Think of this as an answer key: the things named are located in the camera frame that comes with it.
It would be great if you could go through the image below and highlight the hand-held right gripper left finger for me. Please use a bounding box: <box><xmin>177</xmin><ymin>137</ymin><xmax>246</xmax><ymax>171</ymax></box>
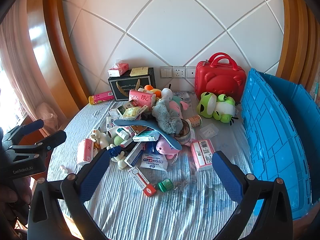
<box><xmin>27</xmin><ymin>149</ymin><xmax>112</xmax><ymax>240</ymax></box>

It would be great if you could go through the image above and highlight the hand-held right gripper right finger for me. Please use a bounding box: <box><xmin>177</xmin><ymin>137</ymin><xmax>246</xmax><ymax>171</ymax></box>
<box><xmin>211</xmin><ymin>151</ymin><xmax>293</xmax><ymax>240</ymax></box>

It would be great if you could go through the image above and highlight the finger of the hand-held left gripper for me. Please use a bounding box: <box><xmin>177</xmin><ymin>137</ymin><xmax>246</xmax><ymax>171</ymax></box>
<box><xmin>5</xmin><ymin>119</ymin><xmax>45</xmax><ymax>145</ymax></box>
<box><xmin>32</xmin><ymin>129</ymin><xmax>67</xmax><ymax>153</ymax></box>

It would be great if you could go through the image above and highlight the blue plastic crate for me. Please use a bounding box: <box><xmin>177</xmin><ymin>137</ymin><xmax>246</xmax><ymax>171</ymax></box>
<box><xmin>240</xmin><ymin>68</ymin><xmax>320</xmax><ymax>221</ymax></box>

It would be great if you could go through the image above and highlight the grey furry plush toy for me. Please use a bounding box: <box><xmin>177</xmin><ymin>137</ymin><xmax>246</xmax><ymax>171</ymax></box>
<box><xmin>152</xmin><ymin>97</ymin><xmax>185</xmax><ymax>135</ymax></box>

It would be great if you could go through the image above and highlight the person's left hand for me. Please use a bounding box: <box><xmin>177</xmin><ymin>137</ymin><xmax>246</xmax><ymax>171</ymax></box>
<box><xmin>0</xmin><ymin>179</ymin><xmax>33</xmax><ymax>205</ymax></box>

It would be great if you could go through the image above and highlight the blue white doll figure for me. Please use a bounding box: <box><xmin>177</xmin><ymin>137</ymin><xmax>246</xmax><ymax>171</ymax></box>
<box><xmin>106</xmin><ymin>144</ymin><xmax>127</xmax><ymax>170</ymax></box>

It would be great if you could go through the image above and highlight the white bear figurine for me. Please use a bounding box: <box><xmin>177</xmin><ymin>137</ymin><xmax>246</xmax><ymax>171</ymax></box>
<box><xmin>90</xmin><ymin>129</ymin><xmax>109</xmax><ymax>150</ymax></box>

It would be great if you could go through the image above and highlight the white blue medicine box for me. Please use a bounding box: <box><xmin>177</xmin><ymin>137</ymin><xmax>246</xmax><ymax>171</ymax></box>
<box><xmin>124</xmin><ymin>142</ymin><xmax>147</xmax><ymax>168</ymax></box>

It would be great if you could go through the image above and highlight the red white medicine box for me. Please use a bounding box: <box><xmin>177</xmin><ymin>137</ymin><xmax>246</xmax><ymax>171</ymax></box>
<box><xmin>127</xmin><ymin>166</ymin><xmax>157</xmax><ymax>197</ymax></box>

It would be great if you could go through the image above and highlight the clear plastic box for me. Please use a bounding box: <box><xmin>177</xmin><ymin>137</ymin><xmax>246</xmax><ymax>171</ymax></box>
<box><xmin>199</xmin><ymin>123</ymin><xmax>219</xmax><ymax>138</ymax></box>

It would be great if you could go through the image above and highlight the white bottle green label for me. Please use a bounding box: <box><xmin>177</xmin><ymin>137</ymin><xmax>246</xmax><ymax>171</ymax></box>
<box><xmin>115</xmin><ymin>127</ymin><xmax>130</xmax><ymax>139</ymax></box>

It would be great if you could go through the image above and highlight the white wet wipe packet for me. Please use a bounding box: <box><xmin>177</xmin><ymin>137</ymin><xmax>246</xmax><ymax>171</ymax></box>
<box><xmin>139</xmin><ymin>152</ymin><xmax>168</xmax><ymax>172</ymax></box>

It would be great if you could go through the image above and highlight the pink curtain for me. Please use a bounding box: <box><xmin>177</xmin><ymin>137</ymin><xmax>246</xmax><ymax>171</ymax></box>
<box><xmin>0</xmin><ymin>0</ymin><xmax>42</xmax><ymax>130</ymax></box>

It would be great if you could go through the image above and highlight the brown round tin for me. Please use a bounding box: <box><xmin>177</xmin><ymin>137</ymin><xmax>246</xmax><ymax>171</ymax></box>
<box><xmin>174</xmin><ymin>119</ymin><xmax>192</xmax><ymax>145</ymax></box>

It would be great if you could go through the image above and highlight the pink yellow snack can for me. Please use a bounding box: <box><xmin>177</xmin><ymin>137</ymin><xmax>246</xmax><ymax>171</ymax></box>
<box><xmin>89</xmin><ymin>91</ymin><xmax>114</xmax><ymax>105</ymax></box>

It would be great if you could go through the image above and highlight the green bottle cap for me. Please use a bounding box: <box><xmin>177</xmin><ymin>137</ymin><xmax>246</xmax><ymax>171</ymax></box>
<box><xmin>158</xmin><ymin>179</ymin><xmax>174</xmax><ymax>193</ymax></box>

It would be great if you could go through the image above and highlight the small paper cup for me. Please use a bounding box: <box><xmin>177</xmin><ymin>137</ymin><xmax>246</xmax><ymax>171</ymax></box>
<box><xmin>187</xmin><ymin>114</ymin><xmax>202</xmax><ymax>128</ymax></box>

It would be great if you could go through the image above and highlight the teal white box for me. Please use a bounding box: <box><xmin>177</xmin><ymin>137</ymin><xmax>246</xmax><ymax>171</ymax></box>
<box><xmin>132</xmin><ymin>128</ymin><xmax>160</xmax><ymax>142</ymax></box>

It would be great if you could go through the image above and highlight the pink round plush toy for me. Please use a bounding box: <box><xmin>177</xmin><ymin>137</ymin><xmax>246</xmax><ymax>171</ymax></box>
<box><xmin>156</xmin><ymin>138</ymin><xmax>181</xmax><ymax>160</ymax></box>

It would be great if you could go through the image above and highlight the green frog plush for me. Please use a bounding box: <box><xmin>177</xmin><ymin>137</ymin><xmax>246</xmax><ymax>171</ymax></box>
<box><xmin>196</xmin><ymin>92</ymin><xmax>241</xmax><ymax>125</ymax></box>

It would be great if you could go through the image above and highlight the yellow green snack packet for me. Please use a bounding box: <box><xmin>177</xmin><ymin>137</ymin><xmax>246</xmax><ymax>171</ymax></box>
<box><xmin>122</xmin><ymin>106</ymin><xmax>142</xmax><ymax>120</ymax></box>

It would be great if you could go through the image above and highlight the blue shoe insole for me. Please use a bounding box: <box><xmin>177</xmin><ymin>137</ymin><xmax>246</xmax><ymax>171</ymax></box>
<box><xmin>114</xmin><ymin>119</ymin><xmax>183</xmax><ymax>151</ymax></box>

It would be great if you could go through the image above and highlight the pink pig plush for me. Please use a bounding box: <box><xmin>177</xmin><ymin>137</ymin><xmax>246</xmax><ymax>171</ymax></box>
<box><xmin>168</xmin><ymin>96</ymin><xmax>189</xmax><ymax>118</ymax></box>

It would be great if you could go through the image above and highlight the black cardboard box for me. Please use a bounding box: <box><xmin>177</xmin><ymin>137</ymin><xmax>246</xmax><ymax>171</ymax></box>
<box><xmin>108</xmin><ymin>67</ymin><xmax>156</xmax><ymax>102</ymax></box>

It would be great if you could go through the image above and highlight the red bear suitcase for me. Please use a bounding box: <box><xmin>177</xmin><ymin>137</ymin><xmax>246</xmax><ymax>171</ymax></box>
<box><xmin>195</xmin><ymin>52</ymin><xmax>247</xmax><ymax>103</ymax></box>

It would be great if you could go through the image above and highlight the white plush toy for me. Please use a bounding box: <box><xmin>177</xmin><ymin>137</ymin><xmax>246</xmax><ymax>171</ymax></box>
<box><xmin>160</xmin><ymin>84</ymin><xmax>173</xmax><ymax>103</ymax></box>

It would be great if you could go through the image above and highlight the orange plush toy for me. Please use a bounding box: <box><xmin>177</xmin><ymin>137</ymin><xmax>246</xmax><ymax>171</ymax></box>
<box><xmin>144</xmin><ymin>84</ymin><xmax>162</xmax><ymax>97</ymax></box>

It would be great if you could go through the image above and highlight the yellow flat packet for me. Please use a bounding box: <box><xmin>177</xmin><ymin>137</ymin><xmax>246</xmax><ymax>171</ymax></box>
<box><xmin>130</xmin><ymin>67</ymin><xmax>149</xmax><ymax>77</ymax></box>

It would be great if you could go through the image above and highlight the wooden wall column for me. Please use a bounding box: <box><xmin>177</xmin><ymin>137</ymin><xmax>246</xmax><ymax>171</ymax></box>
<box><xmin>26</xmin><ymin>0</ymin><xmax>91</xmax><ymax>120</ymax></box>
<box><xmin>275</xmin><ymin>0</ymin><xmax>320</xmax><ymax>98</ymax></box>

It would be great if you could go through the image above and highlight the white wall switch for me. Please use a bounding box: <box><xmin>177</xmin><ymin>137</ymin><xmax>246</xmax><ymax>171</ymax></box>
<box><xmin>160</xmin><ymin>66</ymin><xmax>173</xmax><ymax>78</ymax></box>

